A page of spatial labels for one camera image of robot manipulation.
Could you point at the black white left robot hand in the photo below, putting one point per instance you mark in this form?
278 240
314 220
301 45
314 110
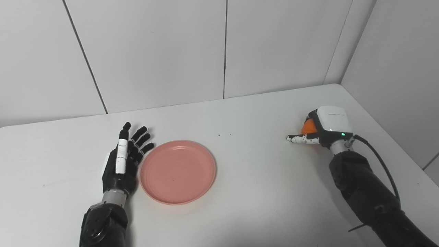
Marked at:
115 180

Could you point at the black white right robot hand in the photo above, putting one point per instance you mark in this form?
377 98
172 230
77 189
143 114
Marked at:
334 120

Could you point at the orange fruit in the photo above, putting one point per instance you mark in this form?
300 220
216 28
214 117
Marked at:
308 127

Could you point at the pink round plate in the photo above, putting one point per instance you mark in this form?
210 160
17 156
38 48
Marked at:
177 172

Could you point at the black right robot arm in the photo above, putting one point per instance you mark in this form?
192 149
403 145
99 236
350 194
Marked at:
367 192

